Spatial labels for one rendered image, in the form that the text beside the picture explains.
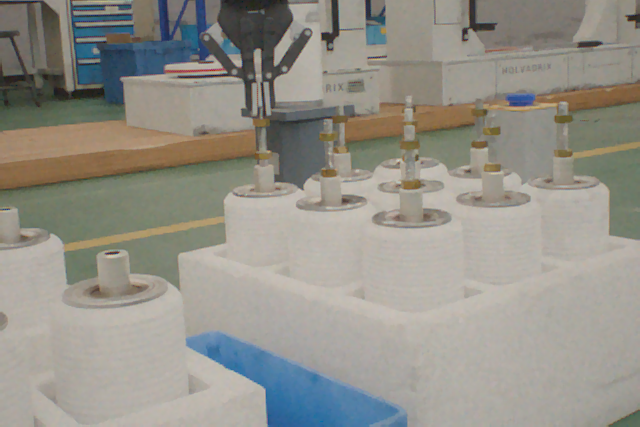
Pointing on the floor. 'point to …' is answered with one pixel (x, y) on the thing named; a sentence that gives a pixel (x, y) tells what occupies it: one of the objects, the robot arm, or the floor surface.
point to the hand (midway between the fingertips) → (260, 98)
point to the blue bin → (297, 387)
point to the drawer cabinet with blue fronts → (85, 38)
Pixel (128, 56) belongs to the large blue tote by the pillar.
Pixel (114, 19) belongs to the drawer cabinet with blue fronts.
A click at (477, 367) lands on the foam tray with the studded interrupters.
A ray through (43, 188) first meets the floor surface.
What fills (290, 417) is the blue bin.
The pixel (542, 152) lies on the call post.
